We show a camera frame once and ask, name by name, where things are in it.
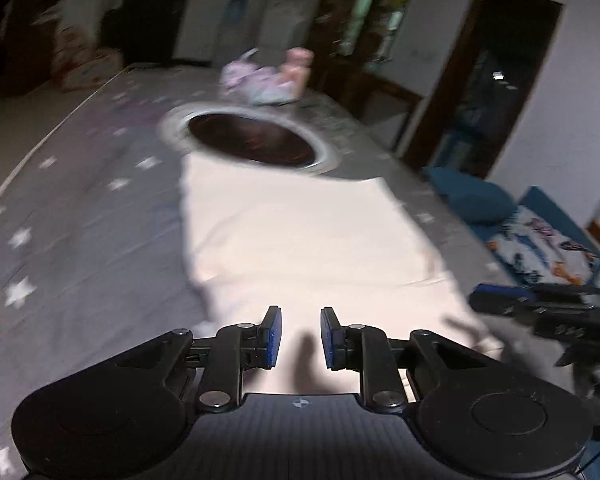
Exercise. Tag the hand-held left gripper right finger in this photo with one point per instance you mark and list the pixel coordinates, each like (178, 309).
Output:
(330, 340)

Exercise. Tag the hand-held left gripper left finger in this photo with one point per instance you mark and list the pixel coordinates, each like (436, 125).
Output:
(272, 336)

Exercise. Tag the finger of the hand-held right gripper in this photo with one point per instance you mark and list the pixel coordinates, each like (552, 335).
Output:
(497, 299)
(565, 327)

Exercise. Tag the cream garment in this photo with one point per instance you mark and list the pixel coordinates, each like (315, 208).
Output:
(305, 240)

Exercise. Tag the lavender clothes pile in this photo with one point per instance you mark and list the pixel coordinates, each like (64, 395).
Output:
(252, 82)

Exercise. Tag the white printed blanket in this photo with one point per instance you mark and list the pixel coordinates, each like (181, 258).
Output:
(535, 245)

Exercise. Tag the blue cushion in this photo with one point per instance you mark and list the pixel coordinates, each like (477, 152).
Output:
(472, 197)

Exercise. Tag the blue sofa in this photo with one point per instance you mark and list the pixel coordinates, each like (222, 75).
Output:
(570, 220)

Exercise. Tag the dark round basket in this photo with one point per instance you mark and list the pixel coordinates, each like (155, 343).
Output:
(250, 140)

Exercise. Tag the grey star-printed table cover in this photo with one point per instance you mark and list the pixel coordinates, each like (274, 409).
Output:
(80, 210)

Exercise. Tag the dark wooden glass cabinet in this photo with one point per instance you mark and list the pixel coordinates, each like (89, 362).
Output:
(362, 30)

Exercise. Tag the white red-printed bag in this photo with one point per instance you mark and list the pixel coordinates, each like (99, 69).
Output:
(82, 62)

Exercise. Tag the dark wooden door frame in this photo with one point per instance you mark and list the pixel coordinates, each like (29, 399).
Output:
(440, 95)

